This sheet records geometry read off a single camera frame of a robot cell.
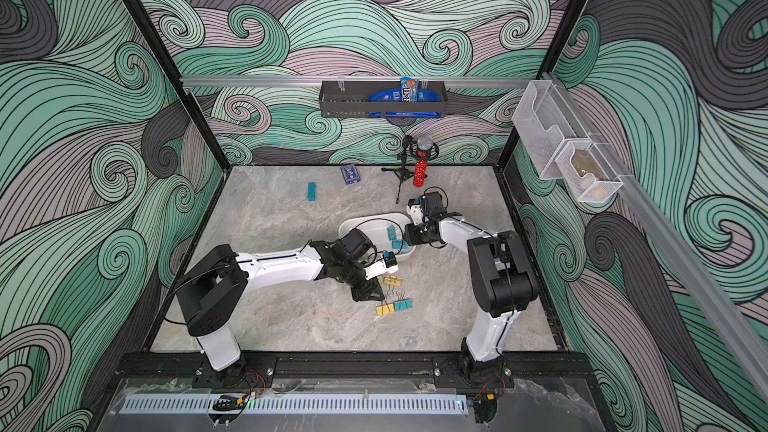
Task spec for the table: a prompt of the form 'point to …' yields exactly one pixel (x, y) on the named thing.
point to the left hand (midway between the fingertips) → (382, 289)
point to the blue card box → (350, 174)
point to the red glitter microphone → (424, 146)
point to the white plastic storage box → (386, 231)
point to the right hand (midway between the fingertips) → (414, 235)
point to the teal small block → (311, 192)
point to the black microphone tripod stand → (402, 172)
